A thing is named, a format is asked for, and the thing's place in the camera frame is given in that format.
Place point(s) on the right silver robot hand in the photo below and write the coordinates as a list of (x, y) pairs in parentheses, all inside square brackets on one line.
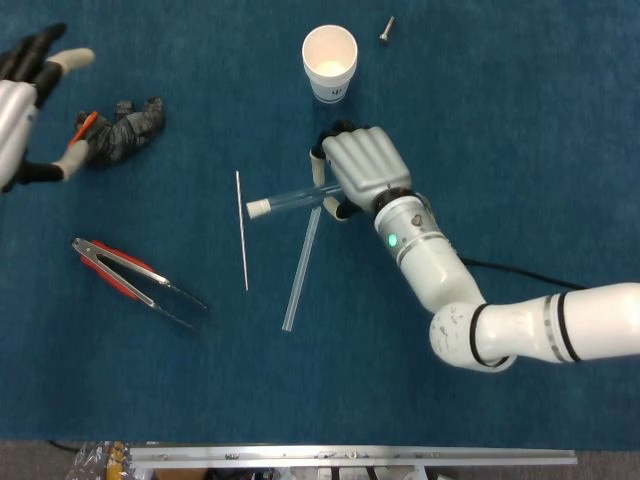
[(370, 160)]

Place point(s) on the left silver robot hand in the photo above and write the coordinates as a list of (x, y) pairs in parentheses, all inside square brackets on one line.
[(15, 125)]

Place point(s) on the clear glass test tube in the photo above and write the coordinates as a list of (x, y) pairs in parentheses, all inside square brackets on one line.
[(295, 197)]

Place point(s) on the small white cap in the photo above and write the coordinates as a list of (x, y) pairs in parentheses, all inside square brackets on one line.
[(257, 208)]

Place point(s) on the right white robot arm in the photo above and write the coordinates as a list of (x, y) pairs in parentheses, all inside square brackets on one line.
[(435, 270)]

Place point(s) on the black glove with orange cuff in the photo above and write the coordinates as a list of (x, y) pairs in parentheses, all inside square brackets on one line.
[(125, 132)]

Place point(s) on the stacked white paper cups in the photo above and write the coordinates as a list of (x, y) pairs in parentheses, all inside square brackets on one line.
[(330, 50)]

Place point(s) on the clear plastic strip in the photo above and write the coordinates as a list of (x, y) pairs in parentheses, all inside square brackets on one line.
[(302, 268)]

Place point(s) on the small metal bolt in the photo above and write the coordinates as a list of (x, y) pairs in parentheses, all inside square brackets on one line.
[(386, 32)]

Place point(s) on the thin white stirring rod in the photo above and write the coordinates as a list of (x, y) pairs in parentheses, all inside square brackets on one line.
[(242, 240)]

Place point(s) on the blue felt table cloth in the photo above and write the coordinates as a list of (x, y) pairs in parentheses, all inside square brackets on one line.
[(350, 390)]

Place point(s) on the crumpled clear plastic bag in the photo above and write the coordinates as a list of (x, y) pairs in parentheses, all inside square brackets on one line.
[(95, 460)]

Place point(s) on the aluminium profile rail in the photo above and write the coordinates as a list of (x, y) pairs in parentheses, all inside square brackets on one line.
[(350, 456)]

